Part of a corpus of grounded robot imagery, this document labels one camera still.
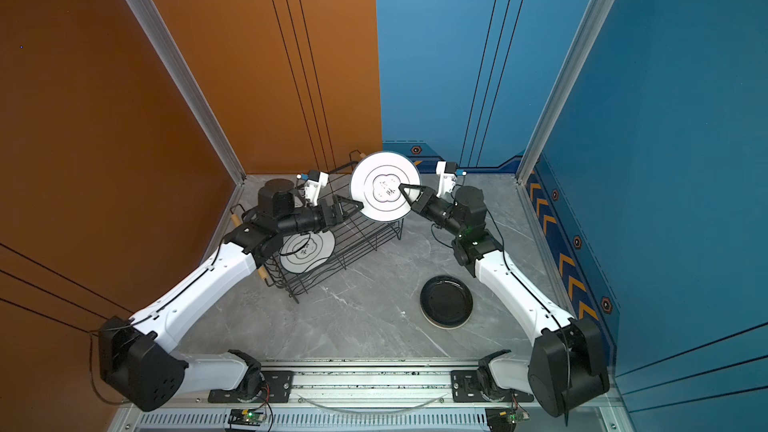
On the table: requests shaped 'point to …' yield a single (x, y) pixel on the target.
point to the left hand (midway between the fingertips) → (357, 208)
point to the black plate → (446, 300)
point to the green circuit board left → (246, 417)
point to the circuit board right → (505, 419)
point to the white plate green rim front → (375, 185)
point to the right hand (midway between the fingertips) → (397, 190)
